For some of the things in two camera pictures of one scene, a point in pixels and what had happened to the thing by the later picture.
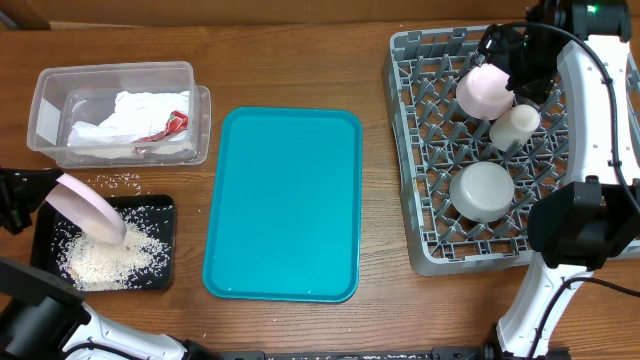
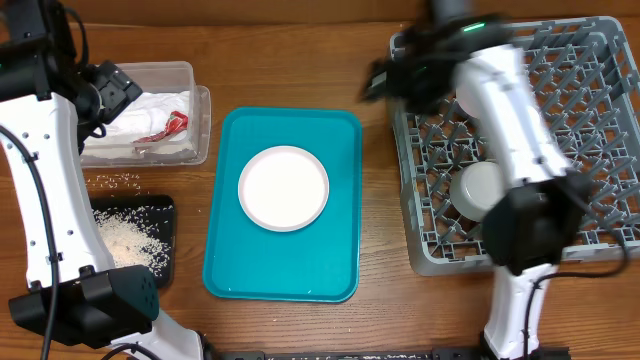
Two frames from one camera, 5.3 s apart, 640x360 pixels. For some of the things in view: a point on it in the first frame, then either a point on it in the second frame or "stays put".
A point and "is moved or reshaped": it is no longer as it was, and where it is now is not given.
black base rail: (437, 353) stays put
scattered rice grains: (120, 184) stays put
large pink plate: (81, 207) is moved or reshaped
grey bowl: (482, 191) stays put
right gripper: (542, 86) → (385, 72)
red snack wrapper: (178, 121) stays put
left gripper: (16, 195) → (118, 89)
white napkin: (137, 115) stays put
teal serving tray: (284, 212) stays put
